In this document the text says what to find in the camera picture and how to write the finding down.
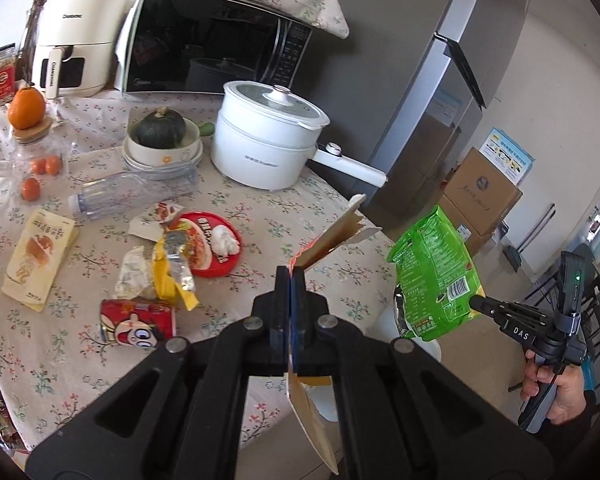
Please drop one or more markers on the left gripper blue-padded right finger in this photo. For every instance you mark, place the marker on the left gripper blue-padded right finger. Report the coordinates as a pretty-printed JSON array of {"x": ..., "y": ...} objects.
[{"x": 401, "y": 414}]

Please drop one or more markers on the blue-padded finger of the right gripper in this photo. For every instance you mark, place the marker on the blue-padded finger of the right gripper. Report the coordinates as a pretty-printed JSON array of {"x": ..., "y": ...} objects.
[{"x": 487, "y": 306}]

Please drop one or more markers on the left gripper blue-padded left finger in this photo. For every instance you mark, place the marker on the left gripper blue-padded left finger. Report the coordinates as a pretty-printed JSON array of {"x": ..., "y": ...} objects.
[{"x": 177, "y": 414}]

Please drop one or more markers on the green snack bag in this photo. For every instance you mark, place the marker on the green snack bag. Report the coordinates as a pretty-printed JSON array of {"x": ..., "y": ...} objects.
[{"x": 436, "y": 276}]

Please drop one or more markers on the red drink can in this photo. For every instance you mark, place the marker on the red drink can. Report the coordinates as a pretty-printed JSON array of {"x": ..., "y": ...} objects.
[{"x": 137, "y": 323}]

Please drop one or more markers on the yellow wrapper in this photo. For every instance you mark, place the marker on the yellow wrapper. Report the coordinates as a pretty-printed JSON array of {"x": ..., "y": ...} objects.
[{"x": 165, "y": 276}]

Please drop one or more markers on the red instant noodle lid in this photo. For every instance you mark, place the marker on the red instant noodle lid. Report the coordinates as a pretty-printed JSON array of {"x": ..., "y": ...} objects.
[{"x": 202, "y": 261}]

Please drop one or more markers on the torn nut snack wrapper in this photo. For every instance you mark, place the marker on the torn nut snack wrapper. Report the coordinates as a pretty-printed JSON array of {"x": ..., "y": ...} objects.
[{"x": 153, "y": 222}]

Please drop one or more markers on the yellow bread package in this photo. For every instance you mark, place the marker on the yellow bread package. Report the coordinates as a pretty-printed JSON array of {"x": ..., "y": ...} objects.
[{"x": 37, "y": 258}]

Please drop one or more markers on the clear plastic water bottle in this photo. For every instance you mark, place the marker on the clear plastic water bottle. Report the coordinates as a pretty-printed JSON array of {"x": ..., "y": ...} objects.
[{"x": 131, "y": 189}]

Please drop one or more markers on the lower cardboard box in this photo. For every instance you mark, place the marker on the lower cardboard box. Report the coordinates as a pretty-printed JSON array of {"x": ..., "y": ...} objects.
[{"x": 469, "y": 234}]

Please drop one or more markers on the cardboard box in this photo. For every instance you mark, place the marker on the cardboard box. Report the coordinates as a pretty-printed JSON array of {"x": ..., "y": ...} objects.
[
  {"x": 469, "y": 234},
  {"x": 481, "y": 192}
]

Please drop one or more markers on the upper cardboard box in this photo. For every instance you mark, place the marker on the upper cardboard box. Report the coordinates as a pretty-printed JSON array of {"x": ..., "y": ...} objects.
[{"x": 481, "y": 192}]

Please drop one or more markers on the blue white leaflet box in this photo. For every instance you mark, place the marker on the blue white leaflet box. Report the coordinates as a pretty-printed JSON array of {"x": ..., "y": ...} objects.
[{"x": 507, "y": 155}]

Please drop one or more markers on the white crumpled tissue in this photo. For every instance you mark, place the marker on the white crumpled tissue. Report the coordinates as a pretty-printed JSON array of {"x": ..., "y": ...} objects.
[{"x": 223, "y": 242}]

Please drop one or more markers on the floral tablecloth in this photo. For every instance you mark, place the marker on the floral tablecloth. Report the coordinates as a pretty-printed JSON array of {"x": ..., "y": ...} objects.
[{"x": 54, "y": 362}]

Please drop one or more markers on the white stacked plate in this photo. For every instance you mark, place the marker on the white stacked plate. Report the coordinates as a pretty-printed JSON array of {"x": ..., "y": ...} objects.
[{"x": 137, "y": 157}]

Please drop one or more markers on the white ceramic bowl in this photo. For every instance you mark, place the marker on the white ceramic bowl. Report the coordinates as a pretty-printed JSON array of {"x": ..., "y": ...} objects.
[{"x": 192, "y": 134}]

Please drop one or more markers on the small tangerine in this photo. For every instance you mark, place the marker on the small tangerine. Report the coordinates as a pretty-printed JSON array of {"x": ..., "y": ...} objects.
[
  {"x": 53, "y": 165},
  {"x": 30, "y": 189},
  {"x": 38, "y": 166}
]

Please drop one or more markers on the grey refrigerator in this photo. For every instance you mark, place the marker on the grey refrigerator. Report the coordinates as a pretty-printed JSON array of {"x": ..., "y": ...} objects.
[{"x": 406, "y": 89}]

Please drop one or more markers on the glass jar with wooden lid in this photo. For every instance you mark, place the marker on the glass jar with wooden lid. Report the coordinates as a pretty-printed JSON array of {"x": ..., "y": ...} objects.
[{"x": 40, "y": 154}]

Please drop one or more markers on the dark green squash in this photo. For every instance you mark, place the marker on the dark green squash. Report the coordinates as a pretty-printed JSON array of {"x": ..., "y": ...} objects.
[{"x": 162, "y": 129}]

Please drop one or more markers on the white electric cooking pot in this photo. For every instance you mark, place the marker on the white electric cooking pot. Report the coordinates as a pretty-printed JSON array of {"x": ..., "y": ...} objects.
[{"x": 264, "y": 136}]

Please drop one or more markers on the large orange fruit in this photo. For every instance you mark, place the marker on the large orange fruit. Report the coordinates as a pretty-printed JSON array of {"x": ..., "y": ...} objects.
[{"x": 27, "y": 108}]

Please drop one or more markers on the black microwave oven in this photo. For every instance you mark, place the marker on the black microwave oven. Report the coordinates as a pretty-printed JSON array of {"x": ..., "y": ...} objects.
[{"x": 197, "y": 46}]

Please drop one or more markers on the red label glass jar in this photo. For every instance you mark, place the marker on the red label glass jar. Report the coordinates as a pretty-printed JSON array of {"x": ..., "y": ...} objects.
[{"x": 8, "y": 63}]

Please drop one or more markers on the dried branches in vase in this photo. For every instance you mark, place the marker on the dried branches in vase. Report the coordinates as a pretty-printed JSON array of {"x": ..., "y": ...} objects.
[{"x": 28, "y": 41}]

